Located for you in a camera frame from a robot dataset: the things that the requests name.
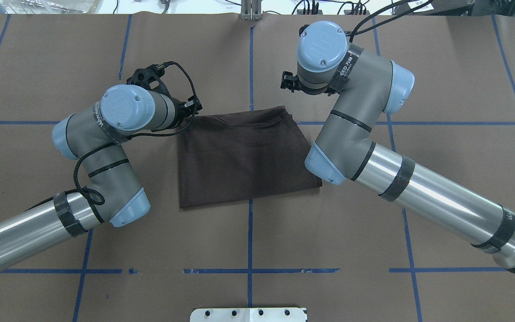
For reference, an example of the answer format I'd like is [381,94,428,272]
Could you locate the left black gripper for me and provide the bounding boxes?
[170,97,202,130]

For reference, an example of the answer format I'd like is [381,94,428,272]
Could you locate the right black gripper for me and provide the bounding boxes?
[280,71,343,95]

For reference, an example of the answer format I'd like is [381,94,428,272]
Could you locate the dark brown t-shirt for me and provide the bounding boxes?
[177,106,322,209]

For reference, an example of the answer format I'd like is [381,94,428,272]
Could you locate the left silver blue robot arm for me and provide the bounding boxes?
[0,85,200,272]

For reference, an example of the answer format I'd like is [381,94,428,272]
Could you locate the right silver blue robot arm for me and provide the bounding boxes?
[280,21,515,274]

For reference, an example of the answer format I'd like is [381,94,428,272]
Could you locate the aluminium frame post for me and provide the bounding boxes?
[241,0,263,21]

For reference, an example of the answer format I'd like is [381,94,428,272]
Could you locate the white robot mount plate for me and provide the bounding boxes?
[190,307,308,322]

